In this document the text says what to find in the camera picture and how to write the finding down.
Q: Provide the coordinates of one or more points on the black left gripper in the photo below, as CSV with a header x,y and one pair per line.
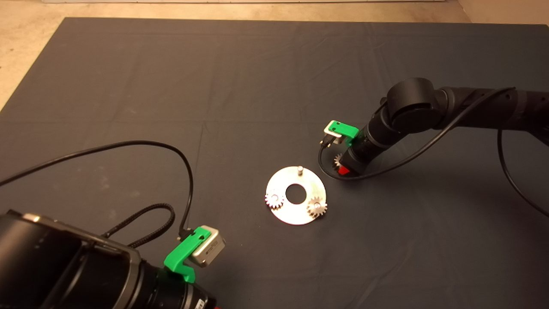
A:
x,y
169,296

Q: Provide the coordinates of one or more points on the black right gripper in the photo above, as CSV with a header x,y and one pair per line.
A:
x,y
362,150

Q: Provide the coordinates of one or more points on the small steel planetary gear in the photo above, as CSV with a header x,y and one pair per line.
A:
x,y
337,161
312,211
269,202

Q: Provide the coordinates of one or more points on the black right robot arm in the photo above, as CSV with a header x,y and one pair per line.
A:
x,y
411,103

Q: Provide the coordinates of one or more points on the round metal carrier plate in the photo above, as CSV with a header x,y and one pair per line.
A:
x,y
296,214

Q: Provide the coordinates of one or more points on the dark grey table cloth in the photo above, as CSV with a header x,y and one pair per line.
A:
x,y
257,86

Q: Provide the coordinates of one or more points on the green left camera mount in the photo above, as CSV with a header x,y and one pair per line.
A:
x,y
182,253

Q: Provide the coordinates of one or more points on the silver right camera box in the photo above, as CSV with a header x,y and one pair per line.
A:
x,y
328,128

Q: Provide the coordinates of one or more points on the silver camera box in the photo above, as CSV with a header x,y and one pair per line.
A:
x,y
328,128
213,252

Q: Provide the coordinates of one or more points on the silver left camera box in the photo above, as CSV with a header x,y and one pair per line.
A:
x,y
213,252

